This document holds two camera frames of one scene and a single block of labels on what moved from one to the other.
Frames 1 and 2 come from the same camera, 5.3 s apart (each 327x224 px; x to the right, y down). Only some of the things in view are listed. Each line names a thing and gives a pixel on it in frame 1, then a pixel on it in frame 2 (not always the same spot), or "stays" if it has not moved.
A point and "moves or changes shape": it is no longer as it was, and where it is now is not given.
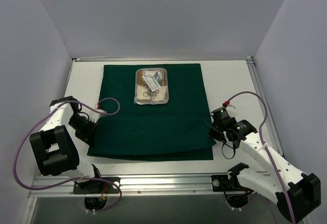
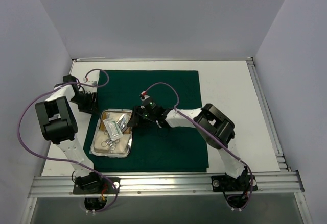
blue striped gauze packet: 157,76 to 122,121
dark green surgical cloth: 181,129 moves or changes shape
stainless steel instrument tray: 151,86 to 113,137
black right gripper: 214,134 to 137,115
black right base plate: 222,183 stays
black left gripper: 87,134 to 90,102
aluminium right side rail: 267,115 stays
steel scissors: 153,94 to 112,144
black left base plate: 96,186 stays
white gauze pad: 146,96 to 100,135
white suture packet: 152,82 to 113,129
